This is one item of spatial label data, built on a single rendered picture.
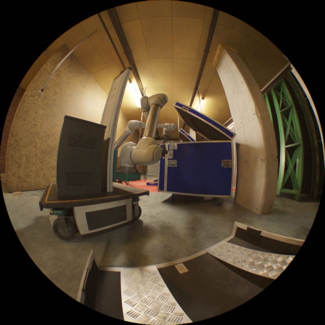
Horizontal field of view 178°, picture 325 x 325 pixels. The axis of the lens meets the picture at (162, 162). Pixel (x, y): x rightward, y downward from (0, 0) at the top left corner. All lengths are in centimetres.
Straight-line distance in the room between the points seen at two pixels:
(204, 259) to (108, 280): 51
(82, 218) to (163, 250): 56
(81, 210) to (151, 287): 56
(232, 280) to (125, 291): 46
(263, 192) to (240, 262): 97
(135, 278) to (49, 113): 273
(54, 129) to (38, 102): 74
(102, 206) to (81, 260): 41
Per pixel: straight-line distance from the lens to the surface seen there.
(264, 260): 70
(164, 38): 285
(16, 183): 241
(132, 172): 89
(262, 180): 146
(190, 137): 318
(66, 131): 76
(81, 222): 76
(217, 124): 166
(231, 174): 154
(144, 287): 55
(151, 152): 73
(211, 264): 70
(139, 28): 282
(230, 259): 70
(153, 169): 905
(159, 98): 108
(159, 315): 47
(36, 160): 247
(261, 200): 148
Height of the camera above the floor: 54
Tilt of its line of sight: 4 degrees up
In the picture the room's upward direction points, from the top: 2 degrees clockwise
